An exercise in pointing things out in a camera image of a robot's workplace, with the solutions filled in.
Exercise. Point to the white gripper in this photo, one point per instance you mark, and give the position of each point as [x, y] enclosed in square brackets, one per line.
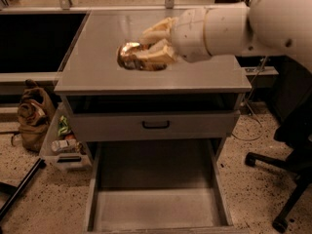
[188, 33]

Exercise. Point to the crushed orange soda can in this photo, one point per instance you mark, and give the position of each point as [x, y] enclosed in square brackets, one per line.
[127, 58]

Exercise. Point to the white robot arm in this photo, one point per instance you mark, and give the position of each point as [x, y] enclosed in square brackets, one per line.
[260, 28]

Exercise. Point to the grey top drawer front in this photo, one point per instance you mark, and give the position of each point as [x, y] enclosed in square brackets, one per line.
[127, 126]

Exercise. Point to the grey drawer cabinet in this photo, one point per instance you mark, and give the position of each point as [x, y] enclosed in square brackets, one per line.
[93, 83]

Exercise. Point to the open grey middle drawer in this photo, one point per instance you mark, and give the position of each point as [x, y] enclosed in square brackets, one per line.
[157, 187]

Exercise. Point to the white can in bin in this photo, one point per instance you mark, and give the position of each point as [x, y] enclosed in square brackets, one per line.
[64, 145]

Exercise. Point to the green snack packet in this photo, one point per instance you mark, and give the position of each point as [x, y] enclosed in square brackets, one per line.
[64, 128]

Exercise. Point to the black office chair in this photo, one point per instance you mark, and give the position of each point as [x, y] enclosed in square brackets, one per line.
[295, 132]

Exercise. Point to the clear plastic storage bin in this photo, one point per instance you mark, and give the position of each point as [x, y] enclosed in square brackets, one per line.
[78, 160]

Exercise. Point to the black metal bar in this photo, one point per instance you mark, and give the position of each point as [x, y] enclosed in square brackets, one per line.
[13, 192]

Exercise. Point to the black drawer handle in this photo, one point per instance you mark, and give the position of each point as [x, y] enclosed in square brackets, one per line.
[155, 125]

